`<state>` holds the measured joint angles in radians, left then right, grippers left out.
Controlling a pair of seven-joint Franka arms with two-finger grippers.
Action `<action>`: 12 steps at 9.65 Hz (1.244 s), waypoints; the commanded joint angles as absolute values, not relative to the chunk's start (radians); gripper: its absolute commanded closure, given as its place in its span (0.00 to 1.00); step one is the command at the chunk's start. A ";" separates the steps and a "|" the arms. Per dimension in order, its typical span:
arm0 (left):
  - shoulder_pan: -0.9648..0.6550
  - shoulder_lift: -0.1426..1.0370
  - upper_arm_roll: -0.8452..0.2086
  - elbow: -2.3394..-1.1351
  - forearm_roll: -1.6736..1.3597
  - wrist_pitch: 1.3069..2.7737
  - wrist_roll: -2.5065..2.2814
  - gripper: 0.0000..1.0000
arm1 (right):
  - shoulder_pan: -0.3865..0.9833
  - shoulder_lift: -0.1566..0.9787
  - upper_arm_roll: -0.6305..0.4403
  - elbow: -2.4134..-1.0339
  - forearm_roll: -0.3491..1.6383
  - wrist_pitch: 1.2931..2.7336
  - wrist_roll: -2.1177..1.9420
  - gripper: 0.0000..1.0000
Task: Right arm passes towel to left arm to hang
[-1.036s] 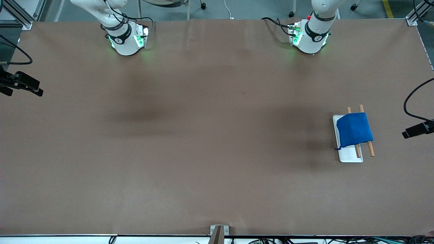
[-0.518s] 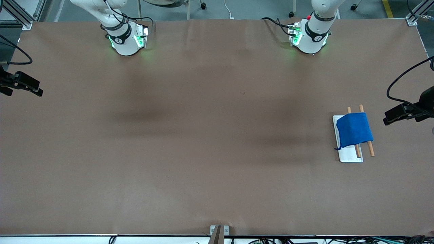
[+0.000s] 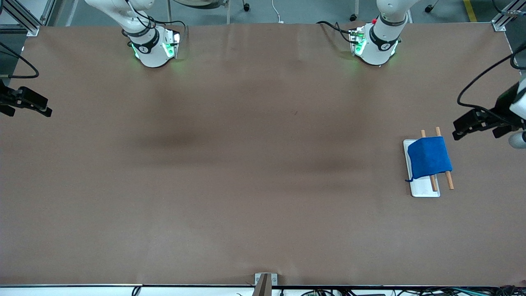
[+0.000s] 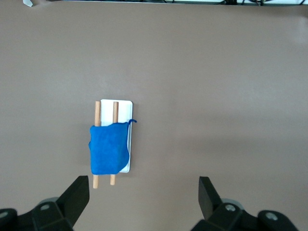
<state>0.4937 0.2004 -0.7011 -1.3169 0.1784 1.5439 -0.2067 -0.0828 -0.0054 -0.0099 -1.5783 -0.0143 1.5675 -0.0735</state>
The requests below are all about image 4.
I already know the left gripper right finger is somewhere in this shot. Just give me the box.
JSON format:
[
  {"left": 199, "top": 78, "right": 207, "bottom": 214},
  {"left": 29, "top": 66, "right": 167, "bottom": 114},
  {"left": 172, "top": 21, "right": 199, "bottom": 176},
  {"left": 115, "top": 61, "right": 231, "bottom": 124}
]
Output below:
[{"left": 191, "top": 176, "right": 260, "bottom": 231}]

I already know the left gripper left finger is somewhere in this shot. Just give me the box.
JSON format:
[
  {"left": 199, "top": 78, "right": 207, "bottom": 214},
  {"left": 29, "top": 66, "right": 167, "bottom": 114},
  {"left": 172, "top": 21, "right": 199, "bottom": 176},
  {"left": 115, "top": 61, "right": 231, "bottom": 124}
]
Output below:
[{"left": 32, "top": 175, "right": 90, "bottom": 231}]

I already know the blue microfiber towel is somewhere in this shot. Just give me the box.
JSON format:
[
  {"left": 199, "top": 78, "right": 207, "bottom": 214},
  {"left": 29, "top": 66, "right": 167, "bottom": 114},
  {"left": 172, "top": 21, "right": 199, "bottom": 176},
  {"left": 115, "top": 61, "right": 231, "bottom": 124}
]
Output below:
[{"left": 87, "top": 119, "right": 138, "bottom": 175}]

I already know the white rack with wooden bars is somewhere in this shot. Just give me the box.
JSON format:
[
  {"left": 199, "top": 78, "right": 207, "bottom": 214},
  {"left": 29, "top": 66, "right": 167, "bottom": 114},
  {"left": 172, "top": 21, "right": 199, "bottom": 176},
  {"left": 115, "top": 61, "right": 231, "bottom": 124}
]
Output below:
[{"left": 92, "top": 99, "right": 134, "bottom": 190}]

